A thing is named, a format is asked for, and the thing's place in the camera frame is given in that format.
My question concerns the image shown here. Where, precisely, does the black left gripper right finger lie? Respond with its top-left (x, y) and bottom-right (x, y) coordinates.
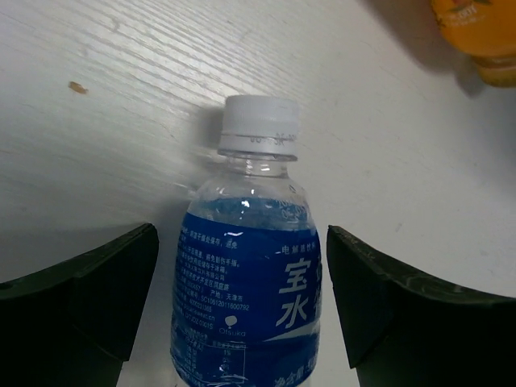
top-left (327, 226), bottom-right (515, 387)

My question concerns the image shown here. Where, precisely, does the orange juice bottle lying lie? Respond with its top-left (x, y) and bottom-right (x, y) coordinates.
top-left (431, 0), bottom-right (515, 88)

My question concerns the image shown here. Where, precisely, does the blue label water bottle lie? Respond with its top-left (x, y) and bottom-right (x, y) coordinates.
top-left (170, 95), bottom-right (323, 386)

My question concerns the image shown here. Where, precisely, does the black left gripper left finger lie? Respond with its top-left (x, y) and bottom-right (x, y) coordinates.
top-left (1, 223), bottom-right (158, 386)

